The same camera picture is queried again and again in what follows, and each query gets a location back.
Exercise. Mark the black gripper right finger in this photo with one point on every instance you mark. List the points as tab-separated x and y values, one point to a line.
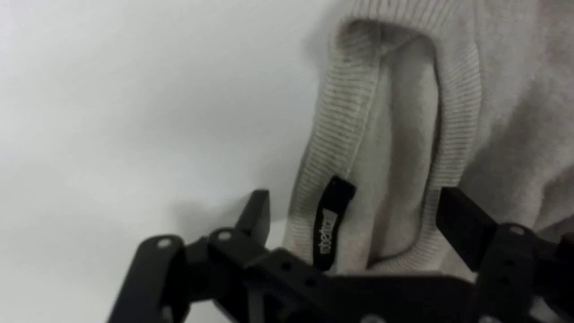
512	262

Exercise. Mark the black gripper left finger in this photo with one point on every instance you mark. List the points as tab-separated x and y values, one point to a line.
230	268

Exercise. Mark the beige sweatshirt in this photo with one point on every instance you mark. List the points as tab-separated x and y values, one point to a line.
429	94

